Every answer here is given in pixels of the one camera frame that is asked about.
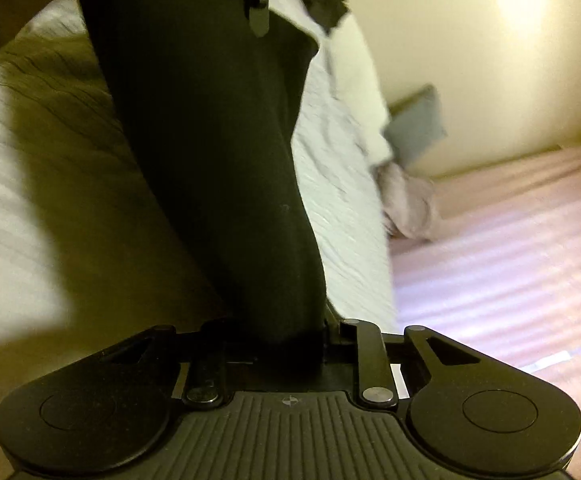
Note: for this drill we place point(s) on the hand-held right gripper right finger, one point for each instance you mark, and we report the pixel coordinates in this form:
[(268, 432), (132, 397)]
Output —
[(368, 355)]

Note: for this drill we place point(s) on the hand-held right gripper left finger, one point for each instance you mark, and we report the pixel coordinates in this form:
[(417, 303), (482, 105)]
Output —
[(209, 360)]

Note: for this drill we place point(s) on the black pants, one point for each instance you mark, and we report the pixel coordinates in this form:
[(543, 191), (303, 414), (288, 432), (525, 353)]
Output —
[(210, 160)]

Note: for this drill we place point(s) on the crumpled beige cloth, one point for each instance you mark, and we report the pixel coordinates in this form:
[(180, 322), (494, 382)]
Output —
[(410, 205)]

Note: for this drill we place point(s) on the white textured bed cover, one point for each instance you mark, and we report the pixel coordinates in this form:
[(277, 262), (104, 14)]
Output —
[(343, 200)]

